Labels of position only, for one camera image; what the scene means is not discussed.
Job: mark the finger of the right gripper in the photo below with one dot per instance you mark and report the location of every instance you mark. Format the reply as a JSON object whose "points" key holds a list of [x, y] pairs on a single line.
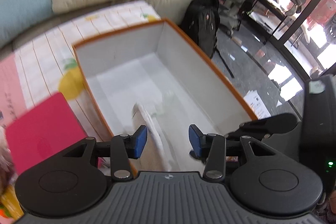
{"points": [[258, 129]]}

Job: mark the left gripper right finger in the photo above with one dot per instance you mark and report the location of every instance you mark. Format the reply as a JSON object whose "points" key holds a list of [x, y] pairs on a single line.
{"points": [[260, 178]]}

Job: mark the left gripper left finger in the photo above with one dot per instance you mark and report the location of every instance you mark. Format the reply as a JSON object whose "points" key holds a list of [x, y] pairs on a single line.
{"points": [[78, 177]]}

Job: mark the white round cloth pad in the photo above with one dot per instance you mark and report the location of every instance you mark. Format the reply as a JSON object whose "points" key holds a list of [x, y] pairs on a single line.
{"points": [[158, 154]]}

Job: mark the orange crochet persimmon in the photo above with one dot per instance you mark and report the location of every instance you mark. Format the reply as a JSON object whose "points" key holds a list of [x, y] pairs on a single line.
{"points": [[4, 213]]}

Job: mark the magenta red box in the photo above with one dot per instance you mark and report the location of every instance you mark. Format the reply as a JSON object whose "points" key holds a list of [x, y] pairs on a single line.
{"points": [[45, 130]]}

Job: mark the brown knotted plush towel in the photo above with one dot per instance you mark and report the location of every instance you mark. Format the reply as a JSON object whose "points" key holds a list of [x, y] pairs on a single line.
{"points": [[6, 163]]}

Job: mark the black metal rack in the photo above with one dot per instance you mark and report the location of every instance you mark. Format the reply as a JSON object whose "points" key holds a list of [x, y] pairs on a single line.
{"points": [[272, 18]]}

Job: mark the pink white checked tablecloth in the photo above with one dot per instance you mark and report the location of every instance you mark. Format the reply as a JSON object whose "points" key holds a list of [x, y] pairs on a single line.
{"points": [[46, 65]]}

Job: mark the orange white cardboard box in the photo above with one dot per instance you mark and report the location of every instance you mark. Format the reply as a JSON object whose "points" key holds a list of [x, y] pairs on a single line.
{"points": [[215, 105]]}

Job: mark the black backpack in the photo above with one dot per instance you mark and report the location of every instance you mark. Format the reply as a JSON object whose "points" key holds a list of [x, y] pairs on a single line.
{"points": [[201, 23]]}

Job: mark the light blue cushion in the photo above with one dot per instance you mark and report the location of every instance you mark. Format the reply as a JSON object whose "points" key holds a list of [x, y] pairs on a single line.
{"points": [[19, 15]]}

